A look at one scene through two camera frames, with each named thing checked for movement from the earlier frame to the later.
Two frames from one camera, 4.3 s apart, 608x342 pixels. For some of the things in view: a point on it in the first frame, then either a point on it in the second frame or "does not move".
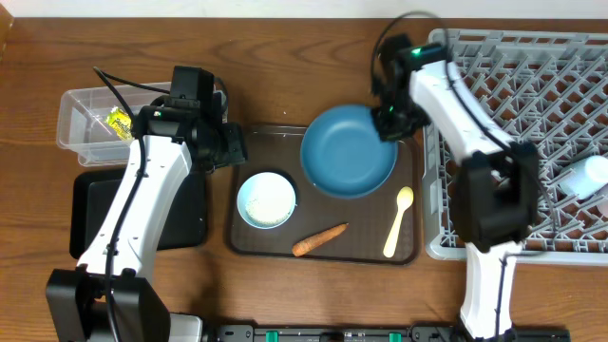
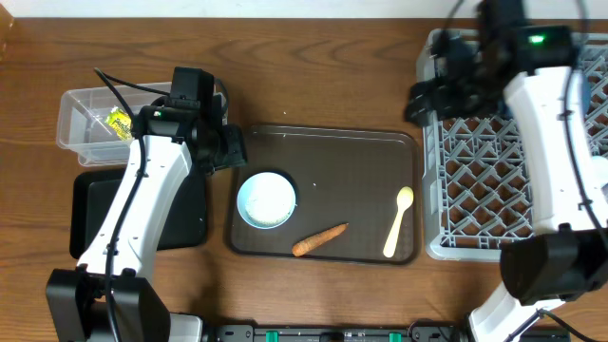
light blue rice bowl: [266, 199] does not move
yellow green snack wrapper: [122, 122] does not move
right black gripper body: [405, 120] → [466, 97]
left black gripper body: [220, 149] does not move
